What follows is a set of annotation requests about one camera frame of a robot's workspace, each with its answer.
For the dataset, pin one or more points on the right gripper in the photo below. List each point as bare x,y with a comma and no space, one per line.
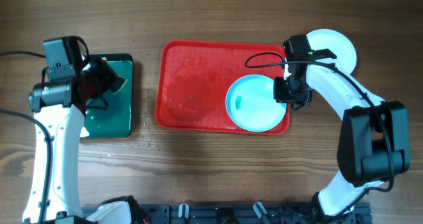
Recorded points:
281,96

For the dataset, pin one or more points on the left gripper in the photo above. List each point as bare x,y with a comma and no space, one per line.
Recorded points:
108,75

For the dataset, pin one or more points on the green dish sponge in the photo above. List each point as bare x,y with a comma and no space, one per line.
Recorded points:
118,84

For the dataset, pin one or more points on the light blue plate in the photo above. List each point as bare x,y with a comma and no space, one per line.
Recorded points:
251,105

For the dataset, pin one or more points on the white round plate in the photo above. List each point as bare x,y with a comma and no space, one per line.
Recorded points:
337,43

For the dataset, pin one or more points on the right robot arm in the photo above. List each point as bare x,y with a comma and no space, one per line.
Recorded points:
373,146

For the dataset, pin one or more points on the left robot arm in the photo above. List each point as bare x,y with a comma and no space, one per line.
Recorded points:
54,187

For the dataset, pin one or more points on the black tray with green water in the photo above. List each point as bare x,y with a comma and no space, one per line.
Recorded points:
111,114

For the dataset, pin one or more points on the red plastic tray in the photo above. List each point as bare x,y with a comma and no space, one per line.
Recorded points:
195,77

